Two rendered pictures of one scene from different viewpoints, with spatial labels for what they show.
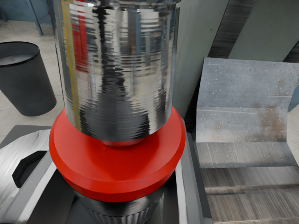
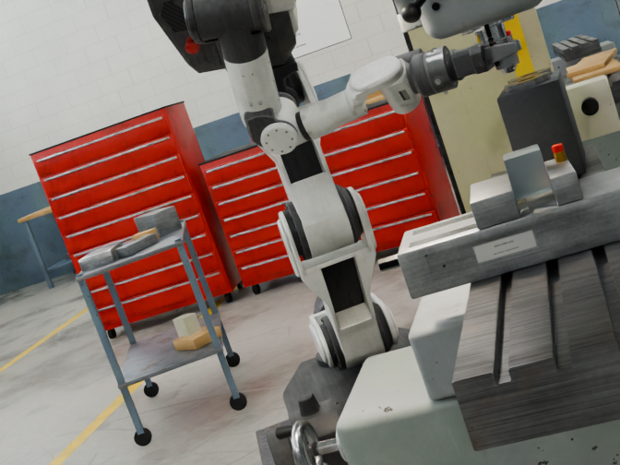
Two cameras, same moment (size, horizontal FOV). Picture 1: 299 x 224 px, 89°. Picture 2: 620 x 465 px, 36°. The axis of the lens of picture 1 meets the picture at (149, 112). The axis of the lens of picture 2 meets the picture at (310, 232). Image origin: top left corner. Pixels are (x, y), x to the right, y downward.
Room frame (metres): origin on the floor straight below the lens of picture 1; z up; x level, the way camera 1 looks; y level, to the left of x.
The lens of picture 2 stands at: (0.41, -1.89, 1.33)
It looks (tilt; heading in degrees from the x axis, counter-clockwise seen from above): 9 degrees down; 115
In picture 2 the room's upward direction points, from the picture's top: 19 degrees counter-clockwise
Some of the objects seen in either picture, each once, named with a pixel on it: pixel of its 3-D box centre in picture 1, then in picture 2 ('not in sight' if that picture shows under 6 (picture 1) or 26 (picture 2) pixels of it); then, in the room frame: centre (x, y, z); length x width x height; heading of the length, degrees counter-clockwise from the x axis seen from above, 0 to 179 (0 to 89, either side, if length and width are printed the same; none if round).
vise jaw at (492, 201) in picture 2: not in sight; (494, 200); (0.07, -0.56, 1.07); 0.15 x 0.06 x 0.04; 102
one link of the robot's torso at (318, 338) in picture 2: not in sight; (352, 330); (-0.59, 0.26, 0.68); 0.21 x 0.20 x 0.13; 120
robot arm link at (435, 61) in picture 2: not in sight; (459, 65); (-0.06, 0.01, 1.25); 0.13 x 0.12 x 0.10; 91
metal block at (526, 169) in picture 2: not in sight; (527, 172); (0.13, -0.55, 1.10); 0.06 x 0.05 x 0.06; 102
